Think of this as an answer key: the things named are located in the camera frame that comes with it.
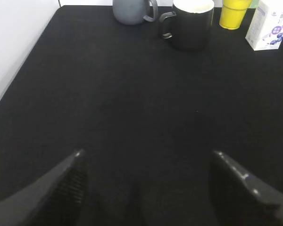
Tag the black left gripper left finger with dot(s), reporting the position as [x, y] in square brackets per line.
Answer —
[55, 199]

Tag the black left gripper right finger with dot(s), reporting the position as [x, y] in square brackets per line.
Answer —
[239, 198]

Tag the black mug white interior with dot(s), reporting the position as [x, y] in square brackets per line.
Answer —
[187, 26]

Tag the yellow paper cup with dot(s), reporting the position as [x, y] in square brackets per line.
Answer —
[232, 13]

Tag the black table mat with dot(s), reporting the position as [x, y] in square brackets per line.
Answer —
[147, 115]

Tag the white blueberry milk carton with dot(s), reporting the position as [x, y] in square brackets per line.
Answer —
[266, 28]

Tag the grey ceramic mug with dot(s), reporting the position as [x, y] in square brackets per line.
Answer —
[134, 12]

